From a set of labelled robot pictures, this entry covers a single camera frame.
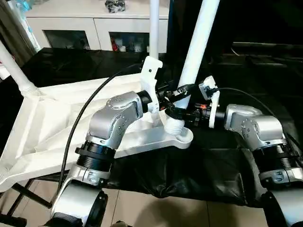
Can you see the white plastic table leg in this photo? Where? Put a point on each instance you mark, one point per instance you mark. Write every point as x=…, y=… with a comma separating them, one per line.
x=14, y=71
x=201, y=38
x=154, y=28

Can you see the white plastic table top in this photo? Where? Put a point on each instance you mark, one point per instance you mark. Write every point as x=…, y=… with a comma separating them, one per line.
x=47, y=123

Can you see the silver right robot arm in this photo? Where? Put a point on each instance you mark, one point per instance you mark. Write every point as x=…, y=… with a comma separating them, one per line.
x=255, y=127

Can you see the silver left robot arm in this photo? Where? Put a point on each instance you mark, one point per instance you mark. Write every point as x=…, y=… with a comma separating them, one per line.
x=113, y=118

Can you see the black plastic mat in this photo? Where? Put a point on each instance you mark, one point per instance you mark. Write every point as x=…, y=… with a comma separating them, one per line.
x=213, y=165

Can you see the white sideboard with glass doors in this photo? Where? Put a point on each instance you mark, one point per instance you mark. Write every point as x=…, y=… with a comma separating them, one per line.
x=94, y=26

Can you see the dark object on cabinet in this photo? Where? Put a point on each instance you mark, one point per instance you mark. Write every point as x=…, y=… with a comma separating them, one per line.
x=116, y=5

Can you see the grey curtain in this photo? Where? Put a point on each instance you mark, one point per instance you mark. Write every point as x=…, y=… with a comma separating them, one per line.
x=16, y=23

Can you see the blue lit device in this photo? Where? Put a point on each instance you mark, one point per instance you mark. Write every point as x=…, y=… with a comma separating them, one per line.
x=23, y=4

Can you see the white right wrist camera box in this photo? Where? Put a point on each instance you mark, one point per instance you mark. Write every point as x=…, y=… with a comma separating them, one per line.
x=214, y=109

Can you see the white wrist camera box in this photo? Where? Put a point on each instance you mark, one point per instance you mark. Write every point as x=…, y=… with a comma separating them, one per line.
x=151, y=75
x=214, y=109

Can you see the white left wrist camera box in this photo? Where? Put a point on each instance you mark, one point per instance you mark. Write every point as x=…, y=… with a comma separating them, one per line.
x=151, y=75

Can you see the black folding table frame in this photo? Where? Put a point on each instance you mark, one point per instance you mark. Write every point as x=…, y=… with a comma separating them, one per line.
x=23, y=198

